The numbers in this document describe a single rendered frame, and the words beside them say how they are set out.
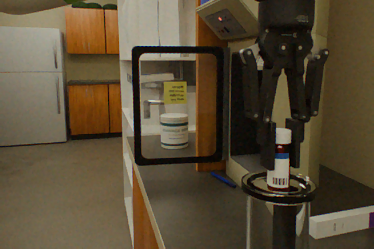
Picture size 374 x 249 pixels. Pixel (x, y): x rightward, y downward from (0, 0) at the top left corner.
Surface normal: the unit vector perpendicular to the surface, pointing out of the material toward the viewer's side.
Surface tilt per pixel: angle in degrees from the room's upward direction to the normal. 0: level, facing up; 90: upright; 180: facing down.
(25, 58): 90
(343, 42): 90
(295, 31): 89
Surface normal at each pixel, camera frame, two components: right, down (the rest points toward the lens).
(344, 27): -0.96, 0.04
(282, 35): 0.28, 0.13
